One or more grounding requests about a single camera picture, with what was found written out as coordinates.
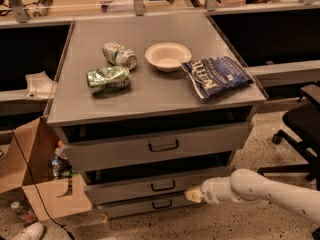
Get grey drawer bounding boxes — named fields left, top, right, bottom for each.
left=64, top=106, right=252, bottom=171
left=84, top=151, right=233, bottom=205
left=97, top=192, right=194, bottom=218

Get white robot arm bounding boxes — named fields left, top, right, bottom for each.
left=184, top=169, right=320, bottom=224

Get grey top drawer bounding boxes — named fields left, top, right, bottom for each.
left=64, top=106, right=252, bottom=171

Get grey bottom drawer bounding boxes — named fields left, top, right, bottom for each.
left=97, top=192, right=194, bottom=218

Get grey drawer cabinet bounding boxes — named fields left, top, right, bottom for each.
left=46, top=11, right=268, bottom=219

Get blue chip bag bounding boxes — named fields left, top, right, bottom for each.
left=182, top=56, right=254, bottom=99

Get black office chair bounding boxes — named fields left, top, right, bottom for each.
left=256, top=83, right=320, bottom=240

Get plastic bottles in box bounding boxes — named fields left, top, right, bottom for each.
left=51, top=140, right=77, bottom=180

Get white paper bowl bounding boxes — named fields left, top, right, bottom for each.
left=145, top=42, right=192, bottom=72

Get crushed green soda can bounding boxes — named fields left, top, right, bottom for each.
left=86, top=66, right=131, bottom=94

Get white green soda can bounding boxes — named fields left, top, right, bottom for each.
left=102, top=42, right=137, bottom=70

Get white shoe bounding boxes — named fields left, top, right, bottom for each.
left=12, top=222, right=45, bottom=240

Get small jar on floor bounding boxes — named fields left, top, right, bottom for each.
left=21, top=211, right=37, bottom=224

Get brown cardboard box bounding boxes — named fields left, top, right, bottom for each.
left=0, top=118, right=92, bottom=221

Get white black handheld tool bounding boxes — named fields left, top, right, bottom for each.
left=33, top=0, right=53, bottom=17

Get black floor cable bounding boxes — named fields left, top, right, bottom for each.
left=0, top=107, right=76, bottom=240

